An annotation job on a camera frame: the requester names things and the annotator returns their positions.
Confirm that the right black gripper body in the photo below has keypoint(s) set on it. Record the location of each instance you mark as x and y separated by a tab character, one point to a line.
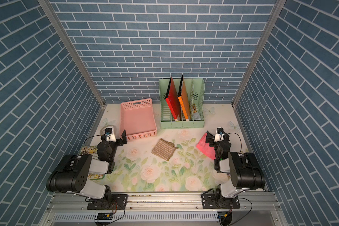
212	143

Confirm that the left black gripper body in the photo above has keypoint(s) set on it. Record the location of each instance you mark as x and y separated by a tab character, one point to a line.
118	142

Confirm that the pink and grey dishcloth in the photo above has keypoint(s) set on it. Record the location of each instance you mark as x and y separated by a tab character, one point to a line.
205	148

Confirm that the brown striped dishcloth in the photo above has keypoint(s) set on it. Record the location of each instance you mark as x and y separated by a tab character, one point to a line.
164	149

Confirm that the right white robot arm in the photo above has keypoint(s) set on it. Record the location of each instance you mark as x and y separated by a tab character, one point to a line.
243	168

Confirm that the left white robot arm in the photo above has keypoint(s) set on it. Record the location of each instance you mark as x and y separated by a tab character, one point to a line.
71	174

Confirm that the clear tape roll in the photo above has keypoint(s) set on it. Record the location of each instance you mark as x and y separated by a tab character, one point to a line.
102	130

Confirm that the pink plastic basket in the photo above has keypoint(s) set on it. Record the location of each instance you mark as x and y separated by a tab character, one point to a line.
137	119

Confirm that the light blue cloth in organizer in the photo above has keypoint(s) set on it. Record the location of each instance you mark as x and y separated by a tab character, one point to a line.
196	116

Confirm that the left illustrated picture book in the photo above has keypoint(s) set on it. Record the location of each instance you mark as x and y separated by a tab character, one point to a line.
93	151

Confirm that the orange folder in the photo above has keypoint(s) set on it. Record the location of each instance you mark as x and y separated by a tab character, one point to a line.
183	99

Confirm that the green file organizer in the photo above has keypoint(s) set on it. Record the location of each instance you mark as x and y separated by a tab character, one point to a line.
195	92

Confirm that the red folder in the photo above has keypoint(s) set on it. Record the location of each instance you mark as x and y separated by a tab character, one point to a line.
173	101

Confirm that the small black circuit board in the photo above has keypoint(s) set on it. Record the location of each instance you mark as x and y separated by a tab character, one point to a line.
104	216

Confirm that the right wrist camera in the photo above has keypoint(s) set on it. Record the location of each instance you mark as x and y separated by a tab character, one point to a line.
219	135

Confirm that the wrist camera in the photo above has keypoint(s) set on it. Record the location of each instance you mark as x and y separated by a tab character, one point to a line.
110	134
219	135

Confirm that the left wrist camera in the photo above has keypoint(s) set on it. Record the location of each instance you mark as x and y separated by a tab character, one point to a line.
110	134

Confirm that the aluminium mounting rail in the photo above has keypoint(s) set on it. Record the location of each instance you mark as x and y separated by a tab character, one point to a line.
166	201

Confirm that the white slotted cable duct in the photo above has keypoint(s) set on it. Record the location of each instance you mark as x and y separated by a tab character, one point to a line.
139	216

